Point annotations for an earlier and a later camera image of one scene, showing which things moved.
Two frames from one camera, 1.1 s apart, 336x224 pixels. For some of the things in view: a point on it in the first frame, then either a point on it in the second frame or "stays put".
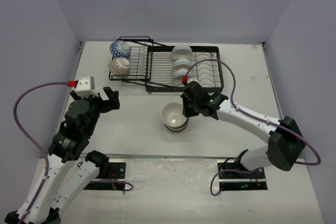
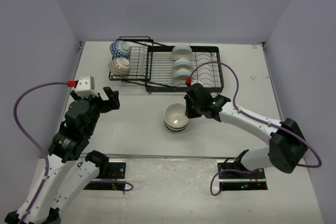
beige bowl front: [174, 120] → [180, 129]
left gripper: [113, 96] stays put
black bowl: [176, 129] stays put
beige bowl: [171, 114] stays put
